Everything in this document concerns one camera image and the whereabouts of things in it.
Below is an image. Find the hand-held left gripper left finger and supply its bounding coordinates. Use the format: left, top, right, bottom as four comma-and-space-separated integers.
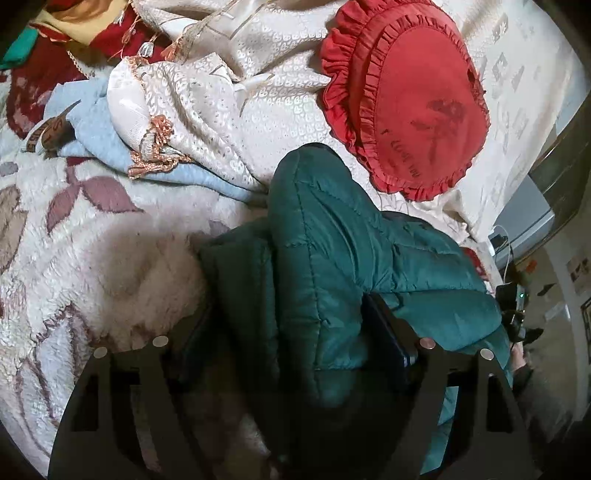
48, 305, 214, 480

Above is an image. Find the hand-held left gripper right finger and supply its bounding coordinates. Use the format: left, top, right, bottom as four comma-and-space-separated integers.
364, 293, 539, 480

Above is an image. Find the teal puffer jacket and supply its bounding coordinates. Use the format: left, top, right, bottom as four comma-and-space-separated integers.
180, 142, 514, 480

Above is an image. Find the grey cabinet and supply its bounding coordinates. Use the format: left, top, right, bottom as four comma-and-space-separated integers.
489, 174, 556, 259

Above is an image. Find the white floral fleece blanket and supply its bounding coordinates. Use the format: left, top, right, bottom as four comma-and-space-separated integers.
0, 74, 278, 476

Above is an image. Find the red heart-shaped ruffled pillow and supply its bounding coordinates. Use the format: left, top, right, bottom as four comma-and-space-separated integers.
320, 0, 491, 202

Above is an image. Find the light blue knitted cloth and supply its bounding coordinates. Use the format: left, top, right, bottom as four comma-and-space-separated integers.
44, 76, 252, 201

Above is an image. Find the cream embroidered bedspread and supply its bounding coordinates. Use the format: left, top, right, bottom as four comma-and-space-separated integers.
106, 0, 583, 241

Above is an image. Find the red and yellow patterned cloth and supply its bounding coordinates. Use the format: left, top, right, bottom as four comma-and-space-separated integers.
0, 0, 167, 139

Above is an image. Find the white cable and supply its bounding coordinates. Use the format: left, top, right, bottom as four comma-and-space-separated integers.
501, 225, 517, 289

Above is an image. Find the wall poster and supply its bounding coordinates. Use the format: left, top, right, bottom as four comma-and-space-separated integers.
567, 256, 591, 297

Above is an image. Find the brown printed strap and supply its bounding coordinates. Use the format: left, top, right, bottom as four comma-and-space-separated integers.
25, 117, 75, 155

